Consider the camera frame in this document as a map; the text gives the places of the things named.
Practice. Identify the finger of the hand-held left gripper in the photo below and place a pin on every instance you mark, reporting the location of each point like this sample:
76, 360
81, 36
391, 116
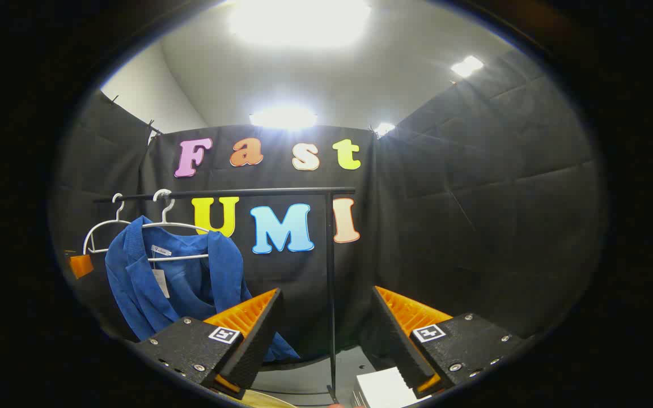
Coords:
81, 266

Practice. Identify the white plastic hanger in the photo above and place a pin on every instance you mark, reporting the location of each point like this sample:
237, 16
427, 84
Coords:
97, 229
179, 258

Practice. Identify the beige laundry hamper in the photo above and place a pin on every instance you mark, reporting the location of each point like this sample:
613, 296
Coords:
270, 401

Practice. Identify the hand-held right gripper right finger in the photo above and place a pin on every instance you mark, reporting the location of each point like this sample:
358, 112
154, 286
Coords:
394, 340

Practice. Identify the white box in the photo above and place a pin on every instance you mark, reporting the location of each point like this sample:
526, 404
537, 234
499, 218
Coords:
383, 391

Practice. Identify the ceiling light panel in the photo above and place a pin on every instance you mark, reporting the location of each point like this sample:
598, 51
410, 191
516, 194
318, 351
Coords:
384, 128
284, 118
467, 66

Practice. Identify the black backdrop cloth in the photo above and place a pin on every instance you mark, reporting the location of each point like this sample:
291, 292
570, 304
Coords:
474, 198

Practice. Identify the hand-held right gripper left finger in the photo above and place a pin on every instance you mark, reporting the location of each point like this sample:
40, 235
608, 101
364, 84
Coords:
258, 345

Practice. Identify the black metal clothes rack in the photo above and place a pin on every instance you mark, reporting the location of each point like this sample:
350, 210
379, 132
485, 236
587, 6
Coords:
331, 272

